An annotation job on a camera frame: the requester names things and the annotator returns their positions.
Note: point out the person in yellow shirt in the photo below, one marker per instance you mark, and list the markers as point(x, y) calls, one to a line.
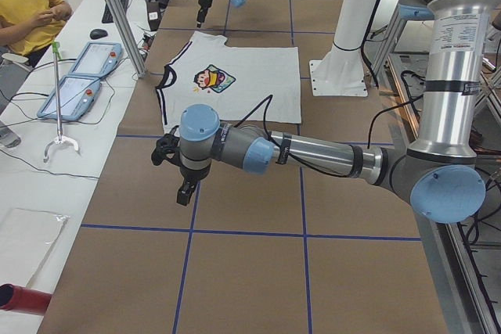
point(28, 27)

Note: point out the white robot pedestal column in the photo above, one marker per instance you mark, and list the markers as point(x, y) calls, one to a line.
point(341, 72)

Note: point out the clear plastic bag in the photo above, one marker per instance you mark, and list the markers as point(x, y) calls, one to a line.
point(27, 240)

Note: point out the lower blue teach pendant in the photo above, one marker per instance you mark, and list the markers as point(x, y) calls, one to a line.
point(76, 96)

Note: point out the aluminium frame post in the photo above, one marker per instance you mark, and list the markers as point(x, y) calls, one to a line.
point(127, 37)

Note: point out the black box with label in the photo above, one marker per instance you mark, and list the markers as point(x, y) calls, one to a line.
point(153, 14)

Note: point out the blue teach pendant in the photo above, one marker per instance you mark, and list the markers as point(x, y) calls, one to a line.
point(76, 96)
point(97, 59)

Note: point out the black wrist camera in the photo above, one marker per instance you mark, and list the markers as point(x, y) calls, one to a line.
point(167, 149)

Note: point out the grey cartoon print t-shirt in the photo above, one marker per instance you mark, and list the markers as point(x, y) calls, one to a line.
point(251, 83)

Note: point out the black computer mouse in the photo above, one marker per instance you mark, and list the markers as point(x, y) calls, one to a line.
point(98, 33)

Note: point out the upper blue teach pendant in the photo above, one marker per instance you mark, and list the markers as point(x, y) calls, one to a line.
point(97, 59)

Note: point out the red cylinder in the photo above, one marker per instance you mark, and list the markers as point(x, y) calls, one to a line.
point(23, 300)

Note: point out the metal reacher grabber tool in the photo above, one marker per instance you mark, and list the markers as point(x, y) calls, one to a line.
point(60, 137)

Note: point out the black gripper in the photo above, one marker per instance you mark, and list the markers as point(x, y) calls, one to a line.
point(202, 3)
point(189, 176)

